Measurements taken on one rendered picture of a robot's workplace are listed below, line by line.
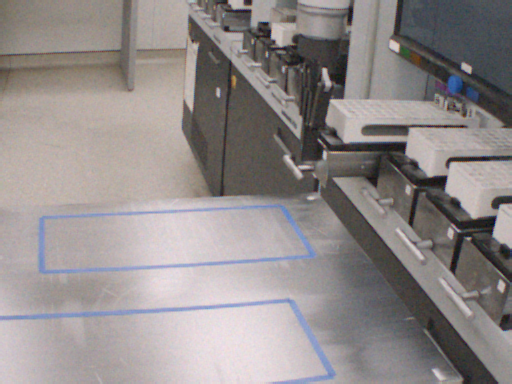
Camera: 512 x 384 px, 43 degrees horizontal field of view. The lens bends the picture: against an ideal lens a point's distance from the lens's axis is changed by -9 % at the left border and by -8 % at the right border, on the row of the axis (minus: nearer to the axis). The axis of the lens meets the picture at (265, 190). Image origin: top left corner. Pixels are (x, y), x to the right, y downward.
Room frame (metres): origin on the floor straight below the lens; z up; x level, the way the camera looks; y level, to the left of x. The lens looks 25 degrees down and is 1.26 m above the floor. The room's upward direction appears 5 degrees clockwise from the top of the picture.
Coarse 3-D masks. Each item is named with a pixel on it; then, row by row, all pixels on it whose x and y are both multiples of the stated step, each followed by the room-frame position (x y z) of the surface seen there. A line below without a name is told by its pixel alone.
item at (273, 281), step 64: (0, 256) 0.68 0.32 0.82; (64, 256) 0.70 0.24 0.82; (128, 256) 0.72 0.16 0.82; (192, 256) 0.74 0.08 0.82; (256, 256) 0.75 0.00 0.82; (320, 256) 0.76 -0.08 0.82; (0, 320) 0.55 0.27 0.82; (64, 320) 0.57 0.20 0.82; (128, 320) 0.59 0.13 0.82; (192, 320) 0.60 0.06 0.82; (256, 320) 0.61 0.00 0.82; (320, 320) 0.62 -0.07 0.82; (384, 320) 0.63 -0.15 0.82
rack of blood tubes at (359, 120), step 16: (336, 112) 1.23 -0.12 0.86; (352, 112) 1.22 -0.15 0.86; (368, 112) 1.24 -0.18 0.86; (384, 112) 1.24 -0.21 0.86; (400, 112) 1.25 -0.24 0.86; (416, 112) 1.26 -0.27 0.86; (432, 112) 1.27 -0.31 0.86; (448, 112) 1.29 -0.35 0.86; (336, 128) 1.22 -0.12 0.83; (352, 128) 1.18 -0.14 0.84; (368, 128) 1.30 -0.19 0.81; (384, 128) 1.31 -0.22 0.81; (400, 128) 1.32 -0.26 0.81; (448, 128) 1.30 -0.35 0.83
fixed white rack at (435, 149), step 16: (416, 128) 1.16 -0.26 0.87; (432, 128) 1.17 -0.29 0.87; (464, 128) 1.20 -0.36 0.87; (496, 128) 1.22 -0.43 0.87; (416, 144) 1.12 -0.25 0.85; (432, 144) 1.09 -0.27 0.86; (448, 144) 1.10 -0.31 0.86; (464, 144) 1.11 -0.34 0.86; (480, 144) 1.12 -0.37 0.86; (496, 144) 1.13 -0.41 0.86; (432, 160) 1.07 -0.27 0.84; (448, 160) 1.17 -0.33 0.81; (464, 160) 1.18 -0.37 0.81; (480, 160) 1.19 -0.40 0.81; (496, 160) 1.19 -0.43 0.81; (432, 176) 1.07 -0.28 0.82
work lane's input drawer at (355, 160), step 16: (320, 128) 1.24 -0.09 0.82; (320, 144) 1.20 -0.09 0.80; (336, 144) 1.17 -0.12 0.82; (352, 144) 1.18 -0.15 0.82; (368, 144) 1.19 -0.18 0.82; (384, 144) 1.20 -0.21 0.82; (400, 144) 1.21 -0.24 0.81; (288, 160) 1.23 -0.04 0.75; (320, 160) 1.19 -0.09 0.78; (336, 160) 1.16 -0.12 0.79; (352, 160) 1.17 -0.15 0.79; (368, 160) 1.18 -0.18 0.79; (304, 176) 1.16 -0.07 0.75; (320, 176) 1.18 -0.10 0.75; (336, 176) 1.16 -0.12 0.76; (352, 176) 1.17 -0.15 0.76; (368, 176) 1.18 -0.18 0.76
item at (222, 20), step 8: (224, 8) 2.42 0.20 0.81; (232, 8) 2.42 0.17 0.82; (216, 16) 2.50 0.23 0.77; (224, 16) 2.39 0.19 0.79; (232, 16) 2.39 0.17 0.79; (240, 16) 2.40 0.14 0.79; (248, 16) 2.41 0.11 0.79; (208, 24) 2.42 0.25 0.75; (216, 24) 2.44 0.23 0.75; (224, 24) 2.38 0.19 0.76; (232, 24) 2.39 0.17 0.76; (240, 24) 2.40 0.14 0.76; (248, 24) 2.41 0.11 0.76
